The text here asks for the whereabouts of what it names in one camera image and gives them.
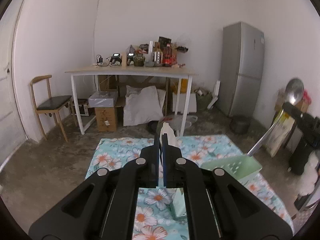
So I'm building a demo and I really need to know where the white rice bag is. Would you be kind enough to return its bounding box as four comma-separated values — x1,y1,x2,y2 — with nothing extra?
264,112,295,158

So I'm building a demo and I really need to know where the white sack under table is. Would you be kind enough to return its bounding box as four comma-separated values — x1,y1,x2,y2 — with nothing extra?
123,85,166,126

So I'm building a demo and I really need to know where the yellow plastic bag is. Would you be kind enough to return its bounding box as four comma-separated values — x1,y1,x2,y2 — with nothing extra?
180,79,188,93

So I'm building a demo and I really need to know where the red bottles pack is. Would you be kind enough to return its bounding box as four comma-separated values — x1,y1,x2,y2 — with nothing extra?
162,43,177,67

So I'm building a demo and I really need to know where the wooden chair black seat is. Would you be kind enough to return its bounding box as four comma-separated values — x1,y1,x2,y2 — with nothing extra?
29,75,78,142

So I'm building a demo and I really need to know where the steel ladle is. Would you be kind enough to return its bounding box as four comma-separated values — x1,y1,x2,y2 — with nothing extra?
247,77,304,157

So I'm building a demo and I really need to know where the dark metal pot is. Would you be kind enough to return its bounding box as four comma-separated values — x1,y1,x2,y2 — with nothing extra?
230,115,251,134

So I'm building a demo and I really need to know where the grey box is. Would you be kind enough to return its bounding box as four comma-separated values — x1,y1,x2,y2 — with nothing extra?
88,91,118,108

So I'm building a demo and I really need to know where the white gloved right hand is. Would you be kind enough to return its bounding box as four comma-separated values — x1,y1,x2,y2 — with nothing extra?
298,151,319,196

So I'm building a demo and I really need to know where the white plastic spoon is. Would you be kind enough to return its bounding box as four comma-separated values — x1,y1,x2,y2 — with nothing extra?
159,122,179,147

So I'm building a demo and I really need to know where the white wooden-top table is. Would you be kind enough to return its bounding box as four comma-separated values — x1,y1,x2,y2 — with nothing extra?
64,65,196,138

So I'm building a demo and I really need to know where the white foam box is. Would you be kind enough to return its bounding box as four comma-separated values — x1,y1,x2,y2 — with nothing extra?
172,92,198,114

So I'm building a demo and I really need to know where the green perforated utensil basket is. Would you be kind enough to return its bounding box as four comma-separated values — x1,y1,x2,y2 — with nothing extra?
170,155,263,220

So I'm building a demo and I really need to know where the cardboard box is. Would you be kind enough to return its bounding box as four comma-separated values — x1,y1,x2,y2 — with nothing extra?
95,107,118,132

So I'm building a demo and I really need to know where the white door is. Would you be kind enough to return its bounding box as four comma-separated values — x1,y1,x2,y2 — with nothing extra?
0,0,26,166

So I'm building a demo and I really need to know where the grey refrigerator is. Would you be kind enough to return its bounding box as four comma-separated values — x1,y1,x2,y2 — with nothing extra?
217,22,265,118

